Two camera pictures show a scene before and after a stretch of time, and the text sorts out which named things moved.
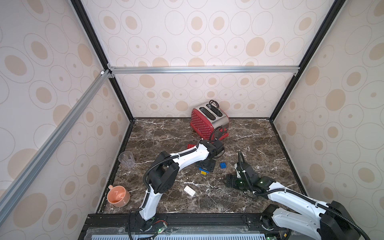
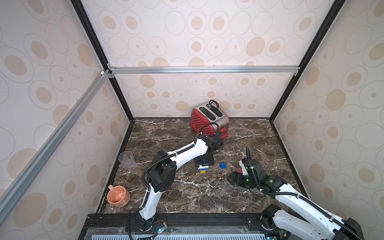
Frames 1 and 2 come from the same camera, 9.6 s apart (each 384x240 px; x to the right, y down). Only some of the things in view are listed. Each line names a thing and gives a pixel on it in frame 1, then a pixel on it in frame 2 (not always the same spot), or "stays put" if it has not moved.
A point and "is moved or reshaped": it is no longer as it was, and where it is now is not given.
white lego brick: (189, 190) is moved or reshaped
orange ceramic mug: (118, 195) stays put
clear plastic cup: (127, 158) stays put
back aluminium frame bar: (205, 70) stays put
